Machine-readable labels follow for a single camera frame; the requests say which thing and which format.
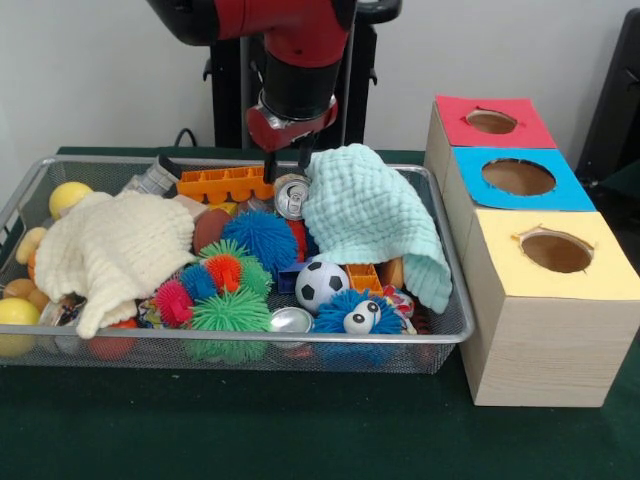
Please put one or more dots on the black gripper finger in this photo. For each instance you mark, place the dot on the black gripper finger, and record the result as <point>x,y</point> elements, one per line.
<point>270,167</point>
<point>306,152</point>

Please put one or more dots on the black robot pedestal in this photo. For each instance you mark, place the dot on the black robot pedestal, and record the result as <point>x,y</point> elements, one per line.
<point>360,100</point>

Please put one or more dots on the wooden box with three holes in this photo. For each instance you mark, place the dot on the wooden box with three holes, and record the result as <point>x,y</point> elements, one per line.
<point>550,350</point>

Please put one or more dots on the long orange toy block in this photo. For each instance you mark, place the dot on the long orange toy block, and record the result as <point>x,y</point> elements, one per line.
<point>225,182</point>

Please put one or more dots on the blue spiky rubber ball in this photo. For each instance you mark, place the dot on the blue spiky rubber ball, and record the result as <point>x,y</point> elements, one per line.
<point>265,235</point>

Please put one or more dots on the small yellow ball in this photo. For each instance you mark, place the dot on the small yellow ball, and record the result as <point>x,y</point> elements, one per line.
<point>70,197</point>

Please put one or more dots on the blue spiky ball with eyes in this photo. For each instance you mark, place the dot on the blue spiky ball with eyes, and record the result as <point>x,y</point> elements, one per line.
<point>332,320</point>

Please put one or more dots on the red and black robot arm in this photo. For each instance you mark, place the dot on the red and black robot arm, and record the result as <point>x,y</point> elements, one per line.
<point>300,75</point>

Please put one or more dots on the dark green tablecloth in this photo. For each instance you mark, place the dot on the dark green tablecloth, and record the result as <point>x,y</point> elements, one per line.
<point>300,430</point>

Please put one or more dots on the mint muslin cloth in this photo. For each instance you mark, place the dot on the mint muslin cloth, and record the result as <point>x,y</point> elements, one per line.
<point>370,225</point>

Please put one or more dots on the black and white soccer ball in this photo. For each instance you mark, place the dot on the black and white soccer ball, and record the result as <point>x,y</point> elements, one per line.
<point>320,287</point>

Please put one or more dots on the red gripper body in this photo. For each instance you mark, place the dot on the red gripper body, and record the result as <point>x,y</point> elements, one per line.
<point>280,137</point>

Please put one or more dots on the green spiky rubber ball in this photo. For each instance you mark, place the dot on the green spiky rubber ball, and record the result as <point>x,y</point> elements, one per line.
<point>230,312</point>

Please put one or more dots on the black equipment case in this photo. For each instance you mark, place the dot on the black equipment case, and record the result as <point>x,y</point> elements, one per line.
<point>615,125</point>

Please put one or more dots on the multicoloured spiky caterpillar toy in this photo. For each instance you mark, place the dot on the multicoloured spiky caterpillar toy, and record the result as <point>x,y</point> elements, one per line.
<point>225,272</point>

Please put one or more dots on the cream muslin cloth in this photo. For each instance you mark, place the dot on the cream muslin cloth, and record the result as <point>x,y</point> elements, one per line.
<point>115,250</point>

